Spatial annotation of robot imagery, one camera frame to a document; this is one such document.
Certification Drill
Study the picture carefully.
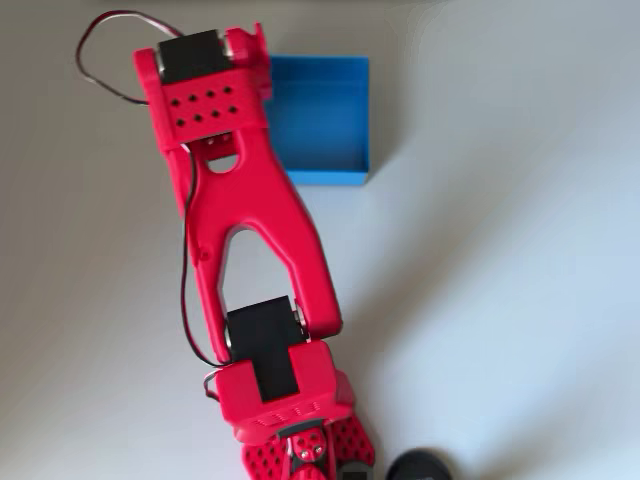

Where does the black red looped servo cable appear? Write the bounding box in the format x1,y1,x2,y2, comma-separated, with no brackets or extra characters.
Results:
75,10,184,107

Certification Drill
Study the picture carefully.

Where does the blue box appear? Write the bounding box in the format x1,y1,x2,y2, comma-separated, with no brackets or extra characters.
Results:
262,54,372,187

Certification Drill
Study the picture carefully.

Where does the black round object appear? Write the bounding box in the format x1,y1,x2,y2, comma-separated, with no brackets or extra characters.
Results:
387,448,454,480

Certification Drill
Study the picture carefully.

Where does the thin servo cable along arm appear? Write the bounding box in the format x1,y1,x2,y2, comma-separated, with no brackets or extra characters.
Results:
178,143,234,402

